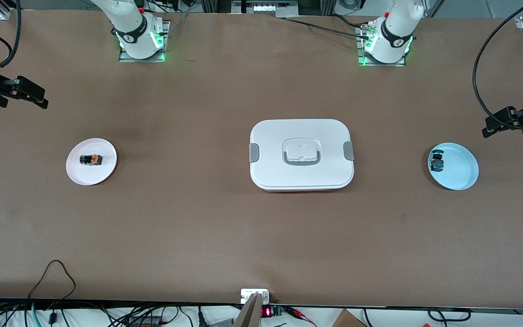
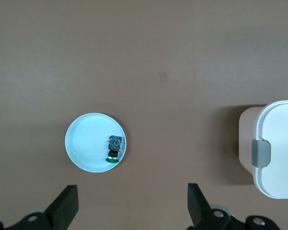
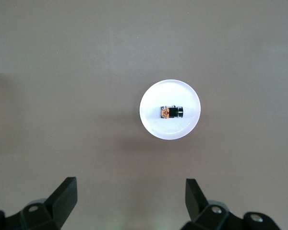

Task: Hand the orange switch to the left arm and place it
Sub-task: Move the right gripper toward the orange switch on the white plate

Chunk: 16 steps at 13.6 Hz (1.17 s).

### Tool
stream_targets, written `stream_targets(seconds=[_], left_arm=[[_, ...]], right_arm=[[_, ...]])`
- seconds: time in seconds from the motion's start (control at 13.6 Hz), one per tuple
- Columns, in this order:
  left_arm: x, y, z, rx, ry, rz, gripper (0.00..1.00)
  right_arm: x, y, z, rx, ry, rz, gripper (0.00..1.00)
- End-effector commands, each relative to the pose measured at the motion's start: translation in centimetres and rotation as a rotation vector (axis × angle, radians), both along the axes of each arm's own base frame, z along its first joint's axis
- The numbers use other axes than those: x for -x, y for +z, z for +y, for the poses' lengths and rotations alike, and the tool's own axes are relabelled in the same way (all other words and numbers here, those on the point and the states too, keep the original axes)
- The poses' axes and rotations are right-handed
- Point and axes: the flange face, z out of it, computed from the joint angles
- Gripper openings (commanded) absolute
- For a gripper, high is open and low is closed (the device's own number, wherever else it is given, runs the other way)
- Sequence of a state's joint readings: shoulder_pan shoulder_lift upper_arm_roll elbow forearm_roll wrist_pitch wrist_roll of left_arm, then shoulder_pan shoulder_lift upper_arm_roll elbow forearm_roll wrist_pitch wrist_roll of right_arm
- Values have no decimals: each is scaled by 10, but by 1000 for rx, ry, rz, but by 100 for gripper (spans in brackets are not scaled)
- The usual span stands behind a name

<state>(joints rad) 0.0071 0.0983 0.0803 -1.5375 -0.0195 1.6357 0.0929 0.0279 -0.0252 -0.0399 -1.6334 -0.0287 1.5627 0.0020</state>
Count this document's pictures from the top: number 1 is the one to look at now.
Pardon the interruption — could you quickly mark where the white lunch box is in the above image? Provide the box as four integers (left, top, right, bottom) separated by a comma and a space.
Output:
249, 119, 355, 192

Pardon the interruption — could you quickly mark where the brown cardboard box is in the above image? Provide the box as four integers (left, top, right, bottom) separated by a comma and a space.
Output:
332, 309, 366, 327

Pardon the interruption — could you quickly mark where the light blue round plate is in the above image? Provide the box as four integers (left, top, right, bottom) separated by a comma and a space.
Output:
428, 143, 479, 190

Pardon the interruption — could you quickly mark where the white round plate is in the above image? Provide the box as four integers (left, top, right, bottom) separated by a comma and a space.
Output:
66, 138, 118, 186

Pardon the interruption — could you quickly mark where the aluminium profile bar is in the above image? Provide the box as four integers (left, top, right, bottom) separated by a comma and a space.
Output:
233, 293, 262, 327

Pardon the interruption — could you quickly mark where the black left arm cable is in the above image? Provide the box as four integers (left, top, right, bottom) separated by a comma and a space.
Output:
472, 0, 523, 131

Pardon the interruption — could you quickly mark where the short aluminium rail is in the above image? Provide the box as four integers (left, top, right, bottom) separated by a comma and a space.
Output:
0, 0, 21, 21

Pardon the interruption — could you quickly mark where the blue switch module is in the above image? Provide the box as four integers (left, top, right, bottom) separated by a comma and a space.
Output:
429, 150, 446, 172

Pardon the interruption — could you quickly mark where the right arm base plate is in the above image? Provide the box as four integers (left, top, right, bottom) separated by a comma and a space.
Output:
118, 20, 170, 63

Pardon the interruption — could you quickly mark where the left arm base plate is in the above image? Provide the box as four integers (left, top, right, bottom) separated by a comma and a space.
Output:
357, 25, 406, 67

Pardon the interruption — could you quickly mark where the thin black looped cable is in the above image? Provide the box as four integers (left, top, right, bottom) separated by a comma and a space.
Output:
28, 260, 77, 304

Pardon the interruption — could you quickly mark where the black coiled cable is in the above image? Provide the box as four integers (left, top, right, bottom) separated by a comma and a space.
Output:
427, 308, 472, 322

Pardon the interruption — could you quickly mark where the black cable on table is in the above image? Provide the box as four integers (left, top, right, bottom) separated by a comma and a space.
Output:
280, 14, 373, 40

